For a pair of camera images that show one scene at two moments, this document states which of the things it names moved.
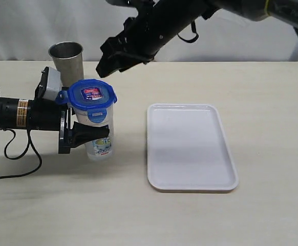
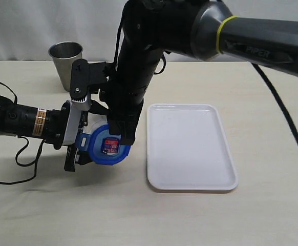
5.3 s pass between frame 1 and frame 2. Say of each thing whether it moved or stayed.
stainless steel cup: stayed
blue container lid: moved
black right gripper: moved
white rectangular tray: stayed
